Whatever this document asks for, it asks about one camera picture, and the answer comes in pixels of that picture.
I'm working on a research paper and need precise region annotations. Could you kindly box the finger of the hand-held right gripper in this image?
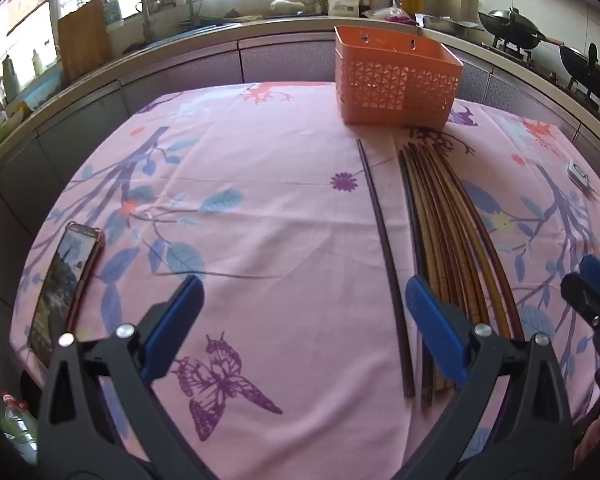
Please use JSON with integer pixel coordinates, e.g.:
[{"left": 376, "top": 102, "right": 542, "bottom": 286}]
[
  {"left": 560, "top": 271, "right": 600, "bottom": 346},
  {"left": 579, "top": 255, "right": 600, "bottom": 290}
]

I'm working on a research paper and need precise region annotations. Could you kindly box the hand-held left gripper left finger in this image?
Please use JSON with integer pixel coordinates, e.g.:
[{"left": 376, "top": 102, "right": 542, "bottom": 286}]
[{"left": 36, "top": 275, "right": 216, "bottom": 480}]

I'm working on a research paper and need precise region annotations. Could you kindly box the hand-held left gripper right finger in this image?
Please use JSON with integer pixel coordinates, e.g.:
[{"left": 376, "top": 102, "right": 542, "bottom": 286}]
[{"left": 404, "top": 276, "right": 576, "bottom": 480}]

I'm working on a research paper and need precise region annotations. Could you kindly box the single dark chopstick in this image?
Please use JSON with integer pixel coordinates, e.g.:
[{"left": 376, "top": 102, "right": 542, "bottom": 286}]
[{"left": 356, "top": 139, "right": 416, "bottom": 400}]

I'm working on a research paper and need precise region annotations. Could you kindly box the bundle of wooden chopsticks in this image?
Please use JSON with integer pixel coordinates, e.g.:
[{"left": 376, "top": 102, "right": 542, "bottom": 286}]
[{"left": 397, "top": 142, "right": 526, "bottom": 411}]

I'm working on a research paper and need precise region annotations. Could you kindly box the orange plastic basket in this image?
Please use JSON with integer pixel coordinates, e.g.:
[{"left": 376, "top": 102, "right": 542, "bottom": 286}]
[{"left": 334, "top": 25, "right": 465, "bottom": 127}]

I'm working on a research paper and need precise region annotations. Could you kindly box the small white round-button device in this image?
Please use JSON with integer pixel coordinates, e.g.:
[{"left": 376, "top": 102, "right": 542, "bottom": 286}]
[{"left": 567, "top": 159, "right": 592, "bottom": 191}]

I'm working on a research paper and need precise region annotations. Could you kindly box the pink floral tablecloth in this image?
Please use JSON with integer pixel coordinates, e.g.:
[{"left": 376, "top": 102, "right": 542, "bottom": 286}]
[{"left": 10, "top": 81, "right": 600, "bottom": 480}]

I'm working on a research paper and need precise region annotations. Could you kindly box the clear plastic water bottle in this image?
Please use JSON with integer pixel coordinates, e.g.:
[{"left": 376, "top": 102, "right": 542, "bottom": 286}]
[{"left": 0, "top": 391, "right": 38, "bottom": 463}]

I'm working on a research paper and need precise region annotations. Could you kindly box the black wok with lid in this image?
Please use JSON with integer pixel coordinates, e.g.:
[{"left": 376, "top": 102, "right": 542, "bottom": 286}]
[{"left": 559, "top": 44, "right": 600, "bottom": 116}]

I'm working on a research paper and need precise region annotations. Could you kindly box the black gas stove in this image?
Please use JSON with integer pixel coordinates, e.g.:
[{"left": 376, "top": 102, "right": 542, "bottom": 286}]
[{"left": 482, "top": 35, "right": 600, "bottom": 128}]

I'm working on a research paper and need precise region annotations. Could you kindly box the steel basin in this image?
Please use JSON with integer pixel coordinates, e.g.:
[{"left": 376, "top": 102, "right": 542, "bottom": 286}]
[{"left": 422, "top": 14, "right": 478, "bottom": 36}]

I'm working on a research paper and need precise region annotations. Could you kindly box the pale green bottle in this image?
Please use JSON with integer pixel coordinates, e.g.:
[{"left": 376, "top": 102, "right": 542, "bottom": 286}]
[{"left": 1, "top": 55, "right": 21, "bottom": 103}]

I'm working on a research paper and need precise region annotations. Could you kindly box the wooden cutting board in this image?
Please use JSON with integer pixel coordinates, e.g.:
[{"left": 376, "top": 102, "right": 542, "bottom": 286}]
[{"left": 56, "top": 0, "right": 113, "bottom": 86}]

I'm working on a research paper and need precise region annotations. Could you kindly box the clear plastic bag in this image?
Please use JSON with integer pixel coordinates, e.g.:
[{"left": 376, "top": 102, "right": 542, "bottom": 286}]
[{"left": 362, "top": 6, "right": 417, "bottom": 24}]

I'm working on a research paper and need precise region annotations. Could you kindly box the black wok with wooden handle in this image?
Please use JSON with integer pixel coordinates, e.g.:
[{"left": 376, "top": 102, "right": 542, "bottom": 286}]
[{"left": 477, "top": 7, "right": 566, "bottom": 51}]

